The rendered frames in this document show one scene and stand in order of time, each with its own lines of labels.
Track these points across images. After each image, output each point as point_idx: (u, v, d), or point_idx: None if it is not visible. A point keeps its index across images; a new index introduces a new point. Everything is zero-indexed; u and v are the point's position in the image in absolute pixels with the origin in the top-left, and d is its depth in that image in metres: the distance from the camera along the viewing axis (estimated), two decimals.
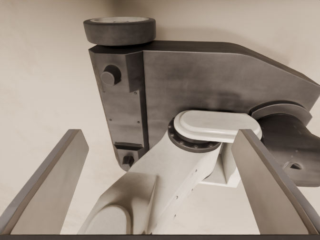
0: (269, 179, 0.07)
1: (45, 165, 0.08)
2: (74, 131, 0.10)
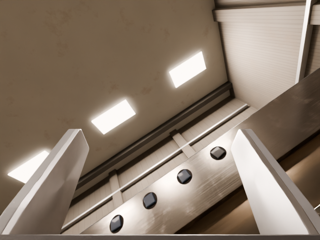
0: (269, 179, 0.07)
1: (45, 165, 0.08)
2: (74, 131, 0.10)
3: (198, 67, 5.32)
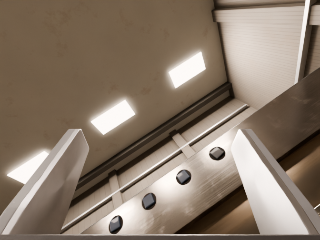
0: (269, 179, 0.07)
1: (45, 165, 0.08)
2: (74, 131, 0.10)
3: (198, 67, 5.33)
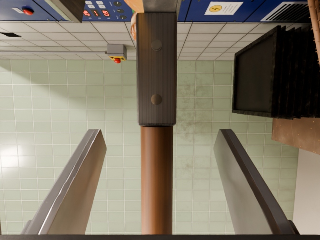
0: (242, 179, 0.07)
1: (71, 165, 0.08)
2: (94, 131, 0.10)
3: None
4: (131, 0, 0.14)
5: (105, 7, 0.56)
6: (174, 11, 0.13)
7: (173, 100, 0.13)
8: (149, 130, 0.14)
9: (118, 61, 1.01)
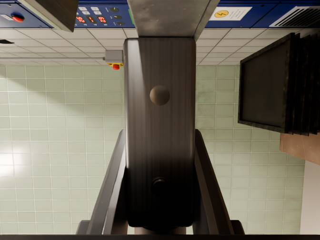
0: (196, 179, 0.07)
1: (115, 165, 0.08)
2: None
3: None
4: None
5: (100, 13, 0.51)
6: (191, 35, 0.07)
7: (188, 187, 0.08)
8: (148, 233, 0.08)
9: (116, 67, 0.97)
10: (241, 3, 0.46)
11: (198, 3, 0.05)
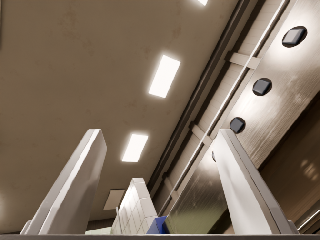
0: (242, 179, 0.07)
1: (71, 165, 0.08)
2: (94, 131, 0.10)
3: None
4: None
5: None
6: None
7: None
8: None
9: None
10: None
11: None
